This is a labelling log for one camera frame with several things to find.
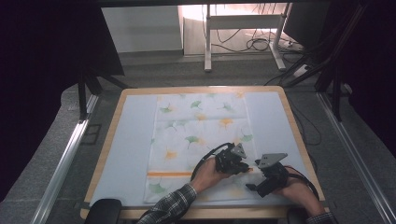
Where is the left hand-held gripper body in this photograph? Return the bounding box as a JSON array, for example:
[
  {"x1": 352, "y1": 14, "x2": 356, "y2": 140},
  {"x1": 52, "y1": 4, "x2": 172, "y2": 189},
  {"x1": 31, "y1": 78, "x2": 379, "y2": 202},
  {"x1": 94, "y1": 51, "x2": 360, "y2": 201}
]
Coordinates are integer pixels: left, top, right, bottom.
[{"x1": 214, "y1": 142, "x2": 250, "y2": 175}]

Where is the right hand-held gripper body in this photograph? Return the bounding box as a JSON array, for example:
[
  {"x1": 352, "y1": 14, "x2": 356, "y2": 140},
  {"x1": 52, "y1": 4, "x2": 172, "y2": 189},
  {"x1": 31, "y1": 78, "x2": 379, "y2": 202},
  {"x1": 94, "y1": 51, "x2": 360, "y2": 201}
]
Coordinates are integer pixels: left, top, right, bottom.
[{"x1": 255, "y1": 152, "x2": 290, "y2": 199}]

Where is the white leaf-print pillowcase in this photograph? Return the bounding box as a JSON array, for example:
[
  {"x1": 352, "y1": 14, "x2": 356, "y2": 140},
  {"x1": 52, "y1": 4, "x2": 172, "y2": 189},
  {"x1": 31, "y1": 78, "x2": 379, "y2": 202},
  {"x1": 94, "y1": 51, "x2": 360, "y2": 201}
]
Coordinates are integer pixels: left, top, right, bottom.
[{"x1": 143, "y1": 91, "x2": 265, "y2": 204}]

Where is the person's left hand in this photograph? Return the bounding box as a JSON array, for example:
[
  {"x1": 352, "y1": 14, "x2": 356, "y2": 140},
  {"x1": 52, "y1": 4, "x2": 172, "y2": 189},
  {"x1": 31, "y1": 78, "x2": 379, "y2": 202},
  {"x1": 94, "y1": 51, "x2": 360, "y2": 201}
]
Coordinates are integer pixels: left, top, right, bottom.
[{"x1": 190, "y1": 156, "x2": 233, "y2": 194}]

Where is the person's right hand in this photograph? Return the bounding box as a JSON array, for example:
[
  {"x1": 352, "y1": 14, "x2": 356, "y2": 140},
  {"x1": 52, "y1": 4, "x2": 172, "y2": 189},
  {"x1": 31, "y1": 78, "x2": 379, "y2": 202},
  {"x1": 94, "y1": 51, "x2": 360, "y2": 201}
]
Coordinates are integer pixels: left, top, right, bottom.
[{"x1": 272, "y1": 174, "x2": 319, "y2": 217}]

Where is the black chair armrest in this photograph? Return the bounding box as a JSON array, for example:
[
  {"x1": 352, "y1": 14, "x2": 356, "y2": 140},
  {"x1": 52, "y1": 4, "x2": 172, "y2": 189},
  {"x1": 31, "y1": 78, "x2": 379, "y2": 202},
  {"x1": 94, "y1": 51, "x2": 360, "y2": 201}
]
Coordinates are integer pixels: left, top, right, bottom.
[
  {"x1": 287, "y1": 206, "x2": 309, "y2": 224},
  {"x1": 83, "y1": 198, "x2": 123, "y2": 224}
]

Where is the table with wooden edge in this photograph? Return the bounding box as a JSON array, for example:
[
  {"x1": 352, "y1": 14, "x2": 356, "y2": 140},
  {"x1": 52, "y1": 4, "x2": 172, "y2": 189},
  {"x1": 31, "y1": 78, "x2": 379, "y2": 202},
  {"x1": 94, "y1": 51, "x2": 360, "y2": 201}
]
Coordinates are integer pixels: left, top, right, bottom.
[{"x1": 79, "y1": 85, "x2": 331, "y2": 220}]

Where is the white power strip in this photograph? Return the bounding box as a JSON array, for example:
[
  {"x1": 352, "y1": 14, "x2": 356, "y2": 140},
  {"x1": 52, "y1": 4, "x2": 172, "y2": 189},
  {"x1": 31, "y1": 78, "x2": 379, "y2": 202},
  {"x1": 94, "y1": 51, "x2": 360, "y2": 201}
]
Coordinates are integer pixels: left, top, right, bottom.
[{"x1": 292, "y1": 63, "x2": 310, "y2": 78}]

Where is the black metal stand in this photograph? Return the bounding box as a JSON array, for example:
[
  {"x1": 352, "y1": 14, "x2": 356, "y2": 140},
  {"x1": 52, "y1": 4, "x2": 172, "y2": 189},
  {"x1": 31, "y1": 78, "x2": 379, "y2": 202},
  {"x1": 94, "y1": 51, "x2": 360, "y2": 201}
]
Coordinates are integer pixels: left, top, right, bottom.
[
  {"x1": 281, "y1": 2, "x2": 370, "y2": 123},
  {"x1": 77, "y1": 66, "x2": 134, "y2": 121}
]

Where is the dark floor grate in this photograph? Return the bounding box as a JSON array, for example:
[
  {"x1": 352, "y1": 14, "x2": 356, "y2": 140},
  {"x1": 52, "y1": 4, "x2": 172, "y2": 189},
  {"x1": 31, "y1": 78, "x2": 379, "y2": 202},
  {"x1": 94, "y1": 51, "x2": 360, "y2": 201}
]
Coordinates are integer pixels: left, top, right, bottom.
[{"x1": 80, "y1": 123, "x2": 103, "y2": 146}]

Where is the white cabinet panel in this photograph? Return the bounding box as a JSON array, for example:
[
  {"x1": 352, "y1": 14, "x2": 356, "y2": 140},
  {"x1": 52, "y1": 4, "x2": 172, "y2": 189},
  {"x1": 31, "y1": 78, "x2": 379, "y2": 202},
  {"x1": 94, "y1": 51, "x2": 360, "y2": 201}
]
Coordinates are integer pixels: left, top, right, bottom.
[{"x1": 101, "y1": 5, "x2": 184, "y2": 54}]

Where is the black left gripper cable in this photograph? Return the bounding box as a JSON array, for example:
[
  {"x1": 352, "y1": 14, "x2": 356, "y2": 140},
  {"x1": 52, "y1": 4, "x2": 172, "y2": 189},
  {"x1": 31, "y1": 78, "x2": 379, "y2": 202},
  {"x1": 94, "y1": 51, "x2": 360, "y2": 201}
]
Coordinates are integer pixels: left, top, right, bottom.
[{"x1": 190, "y1": 142, "x2": 234, "y2": 182}]

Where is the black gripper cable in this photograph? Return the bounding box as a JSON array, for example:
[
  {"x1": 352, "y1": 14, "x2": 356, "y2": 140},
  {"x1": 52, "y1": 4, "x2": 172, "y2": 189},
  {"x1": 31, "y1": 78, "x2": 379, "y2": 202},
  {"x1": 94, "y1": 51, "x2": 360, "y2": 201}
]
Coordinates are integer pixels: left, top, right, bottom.
[
  {"x1": 283, "y1": 165, "x2": 320, "y2": 201},
  {"x1": 190, "y1": 142, "x2": 234, "y2": 182}
]

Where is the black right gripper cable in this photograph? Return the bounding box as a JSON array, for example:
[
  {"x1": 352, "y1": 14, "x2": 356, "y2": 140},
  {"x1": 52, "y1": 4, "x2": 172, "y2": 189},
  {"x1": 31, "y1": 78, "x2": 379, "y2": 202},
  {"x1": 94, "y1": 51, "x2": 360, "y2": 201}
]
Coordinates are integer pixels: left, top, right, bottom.
[{"x1": 283, "y1": 165, "x2": 320, "y2": 201}]

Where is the thin black floor cable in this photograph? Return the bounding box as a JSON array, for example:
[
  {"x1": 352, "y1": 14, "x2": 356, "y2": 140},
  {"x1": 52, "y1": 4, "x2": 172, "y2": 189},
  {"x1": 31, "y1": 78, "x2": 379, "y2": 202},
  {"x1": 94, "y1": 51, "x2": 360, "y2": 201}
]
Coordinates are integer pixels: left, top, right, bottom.
[{"x1": 289, "y1": 101, "x2": 322, "y2": 167}]

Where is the aluminium floor rail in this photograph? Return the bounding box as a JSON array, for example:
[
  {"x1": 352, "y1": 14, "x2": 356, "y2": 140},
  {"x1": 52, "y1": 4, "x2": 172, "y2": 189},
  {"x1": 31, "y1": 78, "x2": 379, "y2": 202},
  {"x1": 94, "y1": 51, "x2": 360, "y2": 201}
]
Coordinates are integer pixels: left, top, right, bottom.
[
  {"x1": 30, "y1": 93, "x2": 100, "y2": 224},
  {"x1": 317, "y1": 91, "x2": 396, "y2": 224}
]

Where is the black floor cables bundle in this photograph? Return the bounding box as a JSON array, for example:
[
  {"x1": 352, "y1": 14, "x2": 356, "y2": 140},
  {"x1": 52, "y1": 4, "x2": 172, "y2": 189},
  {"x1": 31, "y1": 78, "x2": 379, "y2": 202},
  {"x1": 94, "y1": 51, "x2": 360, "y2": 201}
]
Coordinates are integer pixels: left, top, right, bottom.
[{"x1": 211, "y1": 3, "x2": 304, "y2": 54}]

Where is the white metal desk frame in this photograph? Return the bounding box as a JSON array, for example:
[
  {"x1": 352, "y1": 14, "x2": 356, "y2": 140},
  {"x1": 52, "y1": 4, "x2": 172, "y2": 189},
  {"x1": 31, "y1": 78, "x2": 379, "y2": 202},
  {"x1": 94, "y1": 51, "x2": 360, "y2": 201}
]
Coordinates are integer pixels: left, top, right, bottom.
[{"x1": 204, "y1": 2, "x2": 293, "y2": 73}]

